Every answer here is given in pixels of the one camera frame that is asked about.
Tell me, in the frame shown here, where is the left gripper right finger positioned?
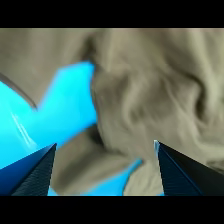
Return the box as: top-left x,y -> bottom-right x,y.
153,139 -> 224,197

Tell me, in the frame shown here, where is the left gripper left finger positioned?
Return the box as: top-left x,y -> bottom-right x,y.
0,142 -> 58,197

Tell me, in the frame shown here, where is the beige shirt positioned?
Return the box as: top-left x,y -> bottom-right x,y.
0,28 -> 224,197

